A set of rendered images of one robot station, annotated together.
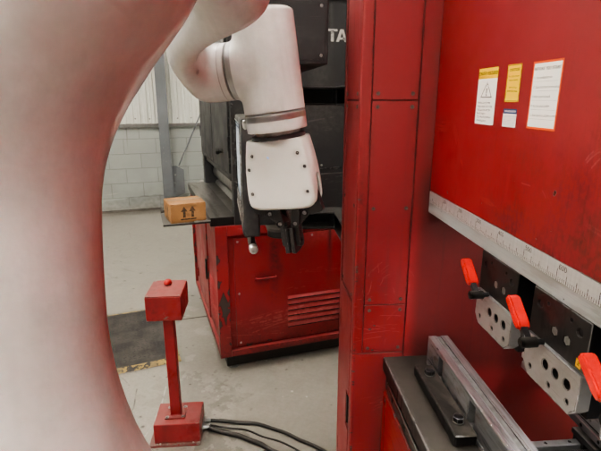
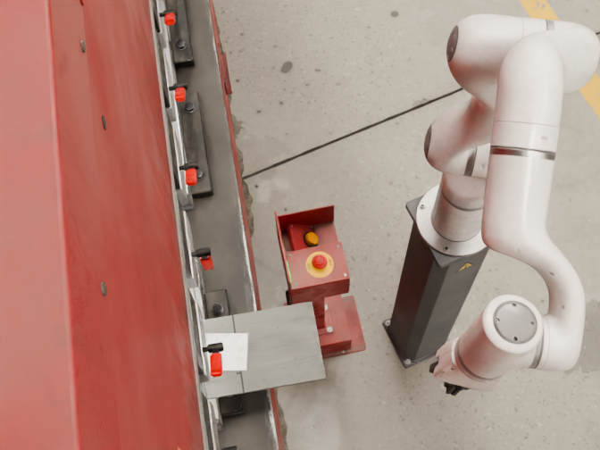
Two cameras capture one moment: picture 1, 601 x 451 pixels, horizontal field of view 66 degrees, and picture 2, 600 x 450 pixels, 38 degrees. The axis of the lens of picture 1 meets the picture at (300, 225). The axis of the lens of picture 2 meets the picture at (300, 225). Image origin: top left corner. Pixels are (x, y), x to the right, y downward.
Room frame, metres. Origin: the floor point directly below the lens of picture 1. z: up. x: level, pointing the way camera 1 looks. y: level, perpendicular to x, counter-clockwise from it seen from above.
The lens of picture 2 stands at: (0.97, -0.23, 2.90)
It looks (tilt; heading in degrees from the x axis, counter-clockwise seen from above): 67 degrees down; 179
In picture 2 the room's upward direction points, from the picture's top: 4 degrees counter-clockwise
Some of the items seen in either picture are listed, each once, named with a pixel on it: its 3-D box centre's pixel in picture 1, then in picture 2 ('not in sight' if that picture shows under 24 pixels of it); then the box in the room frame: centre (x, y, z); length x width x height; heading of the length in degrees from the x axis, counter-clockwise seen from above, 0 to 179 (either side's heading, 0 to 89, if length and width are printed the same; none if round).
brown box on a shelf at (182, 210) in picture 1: (184, 208); not in sight; (2.63, 0.67, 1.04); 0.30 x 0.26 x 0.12; 19
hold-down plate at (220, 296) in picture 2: not in sight; (224, 351); (0.42, -0.42, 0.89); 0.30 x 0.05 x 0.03; 5
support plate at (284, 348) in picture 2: not in sight; (261, 349); (0.46, -0.33, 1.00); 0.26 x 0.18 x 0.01; 95
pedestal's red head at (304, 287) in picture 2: not in sight; (312, 253); (0.14, -0.19, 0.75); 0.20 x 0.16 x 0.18; 6
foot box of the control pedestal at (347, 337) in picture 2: not in sight; (324, 324); (0.14, -0.16, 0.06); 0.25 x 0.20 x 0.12; 96
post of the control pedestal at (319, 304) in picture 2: not in sight; (314, 295); (0.14, -0.19, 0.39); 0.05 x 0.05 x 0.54; 6
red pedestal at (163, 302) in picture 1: (172, 361); not in sight; (2.03, 0.63, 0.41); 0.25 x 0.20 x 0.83; 95
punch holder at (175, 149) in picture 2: not in sight; (158, 160); (0.10, -0.51, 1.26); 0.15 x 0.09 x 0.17; 5
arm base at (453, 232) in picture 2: not in sight; (462, 204); (0.19, 0.15, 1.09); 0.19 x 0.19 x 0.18
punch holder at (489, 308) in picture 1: (513, 298); not in sight; (0.89, -0.44, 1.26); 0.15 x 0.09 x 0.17; 5
